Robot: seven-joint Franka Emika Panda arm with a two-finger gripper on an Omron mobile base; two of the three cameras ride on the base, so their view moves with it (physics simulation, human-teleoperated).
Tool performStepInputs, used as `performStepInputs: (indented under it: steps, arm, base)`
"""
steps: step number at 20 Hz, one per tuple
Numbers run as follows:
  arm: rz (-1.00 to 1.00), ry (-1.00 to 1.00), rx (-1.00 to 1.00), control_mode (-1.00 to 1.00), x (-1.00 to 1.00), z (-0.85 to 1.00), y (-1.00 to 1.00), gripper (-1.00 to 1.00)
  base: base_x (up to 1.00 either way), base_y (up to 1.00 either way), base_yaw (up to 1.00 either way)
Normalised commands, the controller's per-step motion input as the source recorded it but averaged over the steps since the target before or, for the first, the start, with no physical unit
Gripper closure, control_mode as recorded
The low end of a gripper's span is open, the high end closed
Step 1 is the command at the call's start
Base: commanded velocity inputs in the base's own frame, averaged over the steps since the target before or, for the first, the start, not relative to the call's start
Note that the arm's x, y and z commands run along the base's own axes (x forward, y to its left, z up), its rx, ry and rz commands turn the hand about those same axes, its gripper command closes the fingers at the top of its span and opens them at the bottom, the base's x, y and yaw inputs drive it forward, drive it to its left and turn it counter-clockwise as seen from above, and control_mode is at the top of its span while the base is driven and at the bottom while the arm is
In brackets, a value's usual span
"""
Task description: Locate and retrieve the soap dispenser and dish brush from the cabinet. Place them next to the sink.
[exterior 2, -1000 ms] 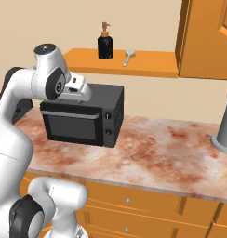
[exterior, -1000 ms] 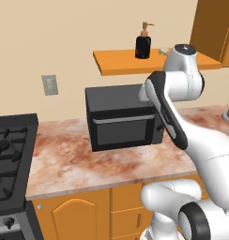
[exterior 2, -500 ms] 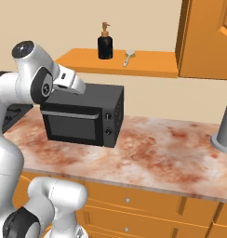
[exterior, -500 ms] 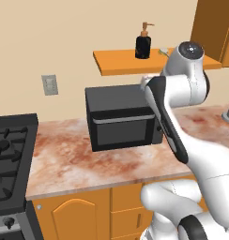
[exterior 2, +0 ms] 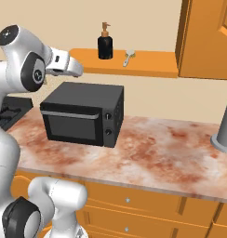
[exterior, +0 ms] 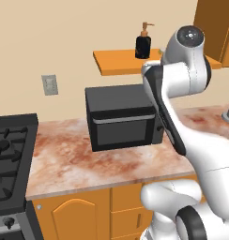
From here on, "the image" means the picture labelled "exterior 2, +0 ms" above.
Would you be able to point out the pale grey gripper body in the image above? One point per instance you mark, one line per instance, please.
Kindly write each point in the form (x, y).
(73, 68)

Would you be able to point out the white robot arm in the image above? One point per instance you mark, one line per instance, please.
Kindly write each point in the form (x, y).
(6, 161)

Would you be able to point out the black soap dispenser orange pump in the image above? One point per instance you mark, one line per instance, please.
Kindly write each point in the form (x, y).
(105, 46)

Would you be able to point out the orange cabinet shelf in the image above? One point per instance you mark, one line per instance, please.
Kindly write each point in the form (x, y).
(149, 63)

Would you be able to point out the orange cabinet door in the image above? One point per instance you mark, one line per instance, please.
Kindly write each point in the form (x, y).
(208, 40)

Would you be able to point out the black toaster oven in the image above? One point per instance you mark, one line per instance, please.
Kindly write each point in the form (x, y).
(84, 99)

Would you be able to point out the black toaster oven knob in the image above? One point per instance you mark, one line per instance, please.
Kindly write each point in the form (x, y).
(108, 132)
(108, 116)

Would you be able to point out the black hob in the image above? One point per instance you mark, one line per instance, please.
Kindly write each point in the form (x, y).
(13, 110)

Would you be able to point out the orange cupboard door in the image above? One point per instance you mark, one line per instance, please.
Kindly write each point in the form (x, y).
(19, 186)

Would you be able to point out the silver drawer knob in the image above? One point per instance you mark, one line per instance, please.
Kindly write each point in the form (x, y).
(126, 229)
(127, 200)

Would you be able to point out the orange drawer front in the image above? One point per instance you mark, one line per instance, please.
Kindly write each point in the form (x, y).
(140, 227)
(137, 201)
(200, 210)

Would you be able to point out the grey tapered cylinder stand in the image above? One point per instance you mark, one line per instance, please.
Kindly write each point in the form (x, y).
(225, 127)

